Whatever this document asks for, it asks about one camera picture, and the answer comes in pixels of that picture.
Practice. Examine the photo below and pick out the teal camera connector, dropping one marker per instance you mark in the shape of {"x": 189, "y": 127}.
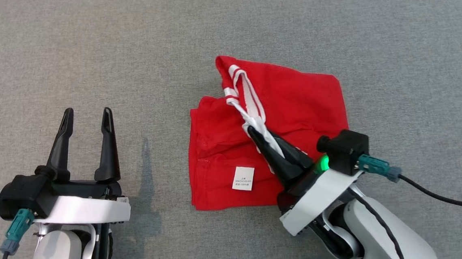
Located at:
{"x": 376, "y": 166}
{"x": 18, "y": 227}

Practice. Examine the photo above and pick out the red basketball jersey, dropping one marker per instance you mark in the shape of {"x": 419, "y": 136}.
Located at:
{"x": 294, "y": 100}

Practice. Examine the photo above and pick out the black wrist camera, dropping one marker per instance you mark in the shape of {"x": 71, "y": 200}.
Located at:
{"x": 20, "y": 193}
{"x": 346, "y": 150}

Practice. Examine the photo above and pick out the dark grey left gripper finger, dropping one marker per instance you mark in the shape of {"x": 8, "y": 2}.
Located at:
{"x": 62, "y": 153}
{"x": 108, "y": 154}

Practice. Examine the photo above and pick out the teal left camera connector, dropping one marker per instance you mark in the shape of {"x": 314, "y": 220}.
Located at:
{"x": 18, "y": 227}

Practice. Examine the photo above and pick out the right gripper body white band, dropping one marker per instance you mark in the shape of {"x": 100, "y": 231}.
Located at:
{"x": 317, "y": 196}

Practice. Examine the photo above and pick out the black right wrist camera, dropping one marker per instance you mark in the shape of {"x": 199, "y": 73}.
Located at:
{"x": 346, "y": 150}

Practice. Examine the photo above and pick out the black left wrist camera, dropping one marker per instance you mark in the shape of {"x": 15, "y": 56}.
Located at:
{"x": 20, "y": 193}

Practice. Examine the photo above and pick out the grey fabric covered surface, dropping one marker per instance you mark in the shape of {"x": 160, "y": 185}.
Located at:
{"x": 87, "y": 54}

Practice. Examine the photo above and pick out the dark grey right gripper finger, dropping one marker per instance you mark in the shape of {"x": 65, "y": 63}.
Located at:
{"x": 276, "y": 163}
{"x": 296, "y": 157}

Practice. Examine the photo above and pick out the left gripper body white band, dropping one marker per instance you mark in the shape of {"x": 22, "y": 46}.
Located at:
{"x": 82, "y": 209}

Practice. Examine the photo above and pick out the teal right camera connector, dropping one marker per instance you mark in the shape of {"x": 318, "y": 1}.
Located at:
{"x": 376, "y": 166}

